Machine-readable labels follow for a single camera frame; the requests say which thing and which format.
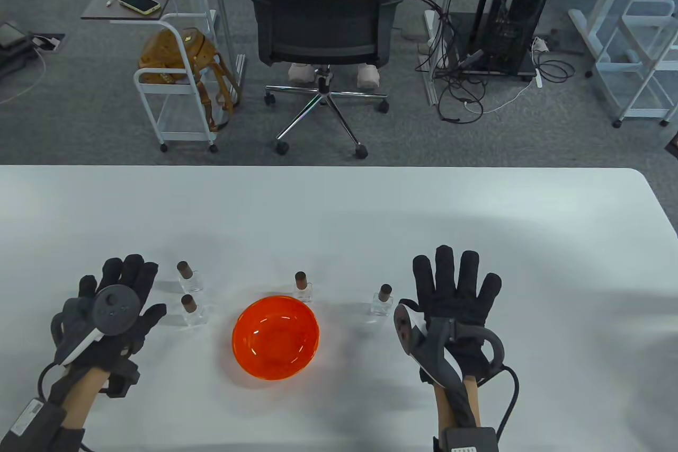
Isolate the black computer stand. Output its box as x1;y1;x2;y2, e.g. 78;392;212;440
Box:
439;10;537;77

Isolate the black wrist sensor box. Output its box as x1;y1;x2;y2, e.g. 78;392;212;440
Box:
0;396;67;452
437;426;499;452

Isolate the white metal rack cart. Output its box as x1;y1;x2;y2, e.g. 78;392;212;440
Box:
592;0;678;128

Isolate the person's right hand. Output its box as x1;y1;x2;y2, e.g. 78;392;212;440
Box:
398;245;503;386

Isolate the person's left hand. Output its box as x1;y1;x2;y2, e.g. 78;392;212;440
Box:
50;255;167;398

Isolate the black device on floor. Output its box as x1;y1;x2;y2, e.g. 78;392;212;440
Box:
0;22;32;76

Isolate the brown leather backpack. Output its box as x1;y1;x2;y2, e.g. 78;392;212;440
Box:
139;27;242;133

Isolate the black glove cable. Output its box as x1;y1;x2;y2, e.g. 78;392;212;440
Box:
36;362;67;405
493;365;521;439

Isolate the orange glossy bowl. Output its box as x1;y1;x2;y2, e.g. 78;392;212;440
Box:
231;296;320;381

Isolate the person's left forearm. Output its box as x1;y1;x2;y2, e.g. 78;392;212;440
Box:
53;367;109;452

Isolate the black computer tower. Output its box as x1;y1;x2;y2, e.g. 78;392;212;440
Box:
485;0;558;74

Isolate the smartphone in yellow case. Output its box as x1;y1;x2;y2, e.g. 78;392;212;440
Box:
118;0;161;15

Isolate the black cable bundle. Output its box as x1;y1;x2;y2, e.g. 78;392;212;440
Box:
405;0;576;124

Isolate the person's right forearm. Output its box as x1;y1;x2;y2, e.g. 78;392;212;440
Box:
433;374;483;452

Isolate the black mesh office chair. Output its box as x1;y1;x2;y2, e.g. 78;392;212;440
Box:
244;0;406;159

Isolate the white wheeled side table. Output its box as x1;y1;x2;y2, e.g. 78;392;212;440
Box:
81;0;219;153

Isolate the dark grey tracking controller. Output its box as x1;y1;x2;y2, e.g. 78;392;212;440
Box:
51;285;142;368
393;299;505;394

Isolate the white power strip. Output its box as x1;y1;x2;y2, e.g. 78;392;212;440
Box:
531;37;545;88

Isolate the clear glass perfume bottle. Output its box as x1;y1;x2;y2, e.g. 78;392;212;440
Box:
293;271;314;304
180;294;206;326
176;261;204;294
371;283;395;317

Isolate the floor socket box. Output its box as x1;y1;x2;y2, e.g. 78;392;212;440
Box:
29;32;67;54

